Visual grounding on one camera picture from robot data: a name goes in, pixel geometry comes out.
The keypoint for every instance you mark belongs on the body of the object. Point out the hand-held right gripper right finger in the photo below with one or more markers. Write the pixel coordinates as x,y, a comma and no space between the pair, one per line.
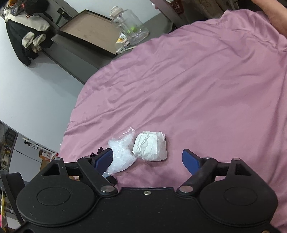
190,161

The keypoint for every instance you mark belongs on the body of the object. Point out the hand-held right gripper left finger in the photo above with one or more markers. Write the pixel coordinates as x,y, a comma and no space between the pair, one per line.
105,158

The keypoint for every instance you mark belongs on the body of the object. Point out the black white furry toy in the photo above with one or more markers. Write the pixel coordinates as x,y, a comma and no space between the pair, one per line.
98,151

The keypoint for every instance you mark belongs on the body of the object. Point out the clear plastic bag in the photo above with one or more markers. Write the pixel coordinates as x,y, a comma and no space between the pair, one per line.
122,154

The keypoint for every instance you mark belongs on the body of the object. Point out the small orange white carton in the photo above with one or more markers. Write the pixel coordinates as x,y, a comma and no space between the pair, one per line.
46,155

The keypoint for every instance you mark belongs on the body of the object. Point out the pink bed sheet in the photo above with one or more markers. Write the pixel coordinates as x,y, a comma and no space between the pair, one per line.
190,89

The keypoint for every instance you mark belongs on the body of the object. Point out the white kitchen cabinet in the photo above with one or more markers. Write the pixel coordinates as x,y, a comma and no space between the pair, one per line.
15,152

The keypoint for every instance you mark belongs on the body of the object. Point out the grey door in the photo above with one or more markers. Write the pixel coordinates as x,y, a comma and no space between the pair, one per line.
65,51

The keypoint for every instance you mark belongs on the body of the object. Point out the yellow white snack packet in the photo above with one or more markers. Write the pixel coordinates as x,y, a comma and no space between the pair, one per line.
123,44

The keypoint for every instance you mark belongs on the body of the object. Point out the black framed board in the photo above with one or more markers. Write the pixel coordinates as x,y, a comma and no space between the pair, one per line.
89,31

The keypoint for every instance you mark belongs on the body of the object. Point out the clear plastic water jug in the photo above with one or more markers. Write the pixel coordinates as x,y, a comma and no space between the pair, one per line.
130,24

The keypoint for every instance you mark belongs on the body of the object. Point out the grey bedside bench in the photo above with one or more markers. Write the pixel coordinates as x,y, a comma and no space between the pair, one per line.
157,24

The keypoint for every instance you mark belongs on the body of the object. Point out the hanging black beige clothes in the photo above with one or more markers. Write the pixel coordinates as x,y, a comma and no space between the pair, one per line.
27,33

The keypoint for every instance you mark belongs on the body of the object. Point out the red storage basket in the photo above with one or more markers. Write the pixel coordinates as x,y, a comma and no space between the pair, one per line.
176,5

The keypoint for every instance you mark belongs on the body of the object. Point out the person's bare foot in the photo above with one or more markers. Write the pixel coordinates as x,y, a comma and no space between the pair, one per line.
271,15

